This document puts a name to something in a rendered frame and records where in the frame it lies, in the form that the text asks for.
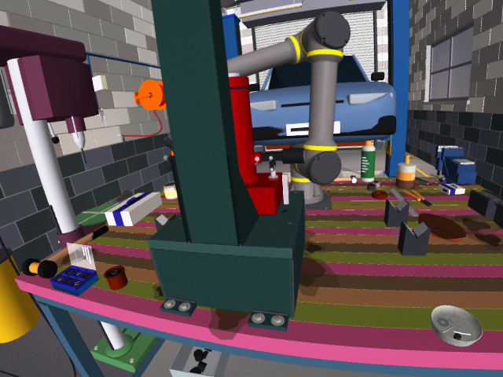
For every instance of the grey roller door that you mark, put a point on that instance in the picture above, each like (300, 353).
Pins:
(275, 35)

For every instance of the black jack lever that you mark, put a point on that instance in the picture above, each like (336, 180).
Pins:
(292, 156)

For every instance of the dark grey v-block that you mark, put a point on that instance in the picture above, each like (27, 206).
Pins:
(412, 243)
(395, 216)

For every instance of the maroon and white drill press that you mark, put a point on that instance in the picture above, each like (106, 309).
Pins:
(43, 165)

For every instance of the orange and cream oil can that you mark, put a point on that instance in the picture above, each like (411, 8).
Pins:
(406, 174)

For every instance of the blue bench frame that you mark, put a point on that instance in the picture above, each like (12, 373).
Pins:
(59, 326)

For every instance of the grey floor box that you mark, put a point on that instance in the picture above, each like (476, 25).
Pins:
(196, 361)

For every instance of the grey flat file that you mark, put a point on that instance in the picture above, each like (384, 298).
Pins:
(397, 195)

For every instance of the grey metal bowl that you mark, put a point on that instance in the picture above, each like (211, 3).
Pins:
(457, 328)

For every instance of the green press frame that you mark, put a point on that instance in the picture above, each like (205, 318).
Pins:
(204, 157)

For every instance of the yellow drum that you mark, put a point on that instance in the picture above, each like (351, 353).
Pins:
(15, 302)

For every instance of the white and blue carton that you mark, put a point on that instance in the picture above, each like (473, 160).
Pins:
(452, 189)

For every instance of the white wall box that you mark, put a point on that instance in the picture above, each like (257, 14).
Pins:
(99, 83)

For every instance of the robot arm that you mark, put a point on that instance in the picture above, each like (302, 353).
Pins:
(320, 102)

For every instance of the small grey block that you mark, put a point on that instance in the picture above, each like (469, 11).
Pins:
(161, 223)

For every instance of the black box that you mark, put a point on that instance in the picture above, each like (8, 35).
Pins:
(485, 204)

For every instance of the blue lift post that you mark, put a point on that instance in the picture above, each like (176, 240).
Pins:
(397, 78)
(231, 39)

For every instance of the grey framed window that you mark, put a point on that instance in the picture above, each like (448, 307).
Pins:
(450, 66)

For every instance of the green and white spray can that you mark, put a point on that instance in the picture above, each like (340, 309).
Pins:
(368, 163)

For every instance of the blue bench vise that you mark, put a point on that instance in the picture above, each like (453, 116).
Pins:
(457, 167)

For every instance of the red-brown rubber bushing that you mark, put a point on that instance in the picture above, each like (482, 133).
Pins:
(115, 278)

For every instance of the white box with blue stripes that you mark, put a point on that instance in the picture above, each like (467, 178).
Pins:
(131, 208)

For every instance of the brown drip pan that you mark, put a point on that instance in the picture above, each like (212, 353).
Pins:
(442, 227)

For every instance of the cream jar with brown lid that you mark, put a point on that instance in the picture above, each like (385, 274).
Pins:
(170, 191)

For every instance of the small black block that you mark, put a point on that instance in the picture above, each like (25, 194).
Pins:
(373, 185)

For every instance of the blue car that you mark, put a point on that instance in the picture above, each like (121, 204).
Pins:
(365, 106)

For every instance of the blue parts box clear lid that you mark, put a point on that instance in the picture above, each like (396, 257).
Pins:
(72, 279)

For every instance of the white rack plate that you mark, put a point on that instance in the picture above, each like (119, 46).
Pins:
(285, 190)

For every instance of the red bottle jack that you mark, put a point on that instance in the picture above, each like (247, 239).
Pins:
(240, 129)

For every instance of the grey overhead beam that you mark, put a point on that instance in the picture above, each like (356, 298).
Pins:
(275, 9)

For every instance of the small red-brown bushing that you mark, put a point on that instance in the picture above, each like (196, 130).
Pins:
(379, 195)

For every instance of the grey lowering screw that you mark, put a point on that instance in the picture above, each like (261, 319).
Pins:
(272, 173)

